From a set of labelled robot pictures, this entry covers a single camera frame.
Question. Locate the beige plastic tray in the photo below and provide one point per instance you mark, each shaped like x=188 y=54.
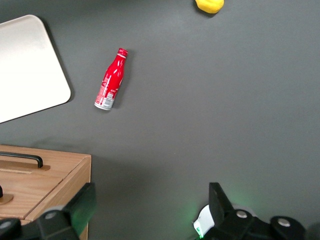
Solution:
x=27 y=70

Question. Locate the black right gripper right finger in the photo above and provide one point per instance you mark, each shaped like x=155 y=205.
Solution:
x=225 y=225

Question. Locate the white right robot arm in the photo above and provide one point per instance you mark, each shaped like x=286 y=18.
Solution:
x=203 y=220

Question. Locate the red coke bottle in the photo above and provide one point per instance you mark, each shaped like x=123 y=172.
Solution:
x=111 y=80

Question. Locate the yellow lemon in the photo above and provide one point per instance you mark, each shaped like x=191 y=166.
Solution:
x=210 y=5

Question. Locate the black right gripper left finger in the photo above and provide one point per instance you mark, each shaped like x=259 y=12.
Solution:
x=75 y=215

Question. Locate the wooden drawer cabinet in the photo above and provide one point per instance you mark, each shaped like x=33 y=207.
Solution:
x=50 y=182

